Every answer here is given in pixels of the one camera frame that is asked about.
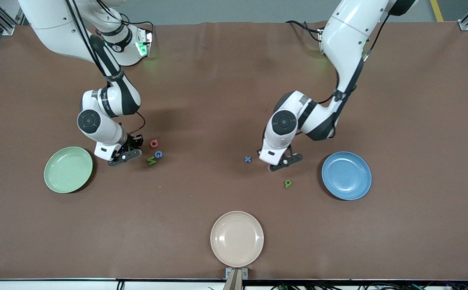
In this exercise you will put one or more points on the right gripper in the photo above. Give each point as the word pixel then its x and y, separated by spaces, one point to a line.
pixel 132 141

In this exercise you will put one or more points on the green letter q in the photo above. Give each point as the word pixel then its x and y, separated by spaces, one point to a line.
pixel 290 183

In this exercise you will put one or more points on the pink letter Q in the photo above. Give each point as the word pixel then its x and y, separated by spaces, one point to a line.
pixel 151 143

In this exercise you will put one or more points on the green plate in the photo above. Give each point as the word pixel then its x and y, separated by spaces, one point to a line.
pixel 67 171

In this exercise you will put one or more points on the blue plate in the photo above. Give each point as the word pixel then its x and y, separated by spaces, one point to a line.
pixel 346 177

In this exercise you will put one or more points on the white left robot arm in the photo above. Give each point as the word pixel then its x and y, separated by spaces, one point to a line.
pixel 346 40

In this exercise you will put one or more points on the brown table mat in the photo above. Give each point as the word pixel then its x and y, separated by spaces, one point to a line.
pixel 234 100

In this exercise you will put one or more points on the beige plate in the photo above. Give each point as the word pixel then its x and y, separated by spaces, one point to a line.
pixel 237 239

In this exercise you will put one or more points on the blue letter G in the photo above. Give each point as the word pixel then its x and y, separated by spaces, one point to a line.
pixel 156 154

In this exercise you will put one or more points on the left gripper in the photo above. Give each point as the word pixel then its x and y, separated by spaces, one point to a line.
pixel 258 150

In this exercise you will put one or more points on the green letter N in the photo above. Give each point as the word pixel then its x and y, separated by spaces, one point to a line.
pixel 151 160

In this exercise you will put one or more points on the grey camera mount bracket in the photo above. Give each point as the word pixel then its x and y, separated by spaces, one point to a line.
pixel 236 282

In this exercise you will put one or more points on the white table edge strip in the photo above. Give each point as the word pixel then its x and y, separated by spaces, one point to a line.
pixel 36 286

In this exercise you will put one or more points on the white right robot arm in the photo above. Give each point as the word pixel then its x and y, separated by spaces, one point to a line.
pixel 105 129

